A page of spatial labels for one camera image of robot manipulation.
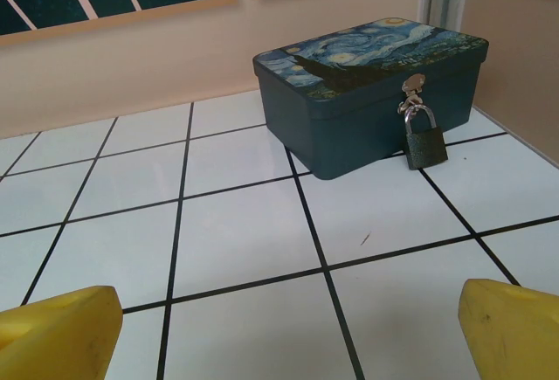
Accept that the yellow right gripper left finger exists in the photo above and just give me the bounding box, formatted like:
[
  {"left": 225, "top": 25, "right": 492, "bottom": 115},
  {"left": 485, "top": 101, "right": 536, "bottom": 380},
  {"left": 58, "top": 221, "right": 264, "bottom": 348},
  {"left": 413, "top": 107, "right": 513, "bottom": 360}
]
[{"left": 0, "top": 285, "right": 124, "bottom": 380}]

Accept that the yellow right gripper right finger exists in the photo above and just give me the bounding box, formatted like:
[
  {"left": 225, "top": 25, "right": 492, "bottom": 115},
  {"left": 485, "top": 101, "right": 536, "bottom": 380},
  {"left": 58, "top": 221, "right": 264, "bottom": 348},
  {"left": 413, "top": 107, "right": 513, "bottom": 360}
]
[{"left": 457, "top": 278, "right": 559, "bottom": 380}]

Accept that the small dark padlock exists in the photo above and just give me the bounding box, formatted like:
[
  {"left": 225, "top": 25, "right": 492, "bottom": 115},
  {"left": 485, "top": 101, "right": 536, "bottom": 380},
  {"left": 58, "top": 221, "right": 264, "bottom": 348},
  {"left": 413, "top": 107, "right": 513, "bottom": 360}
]
[{"left": 404, "top": 103, "right": 449, "bottom": 171}]

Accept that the starry night print tin box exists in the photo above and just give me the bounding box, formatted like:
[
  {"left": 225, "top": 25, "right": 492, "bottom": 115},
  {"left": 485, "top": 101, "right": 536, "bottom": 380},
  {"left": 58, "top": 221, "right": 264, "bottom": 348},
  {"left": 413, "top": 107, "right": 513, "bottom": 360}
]
[{"left": 252, "top": 15, "right": 490, "bottom": 182}]

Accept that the silver box hasp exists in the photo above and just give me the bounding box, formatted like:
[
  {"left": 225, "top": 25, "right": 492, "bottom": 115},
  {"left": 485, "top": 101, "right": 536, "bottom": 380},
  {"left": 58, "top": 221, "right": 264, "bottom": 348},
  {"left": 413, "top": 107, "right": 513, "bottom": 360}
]
[{"left": 396, "top": 73, "right": 427, "bottom": 114}]

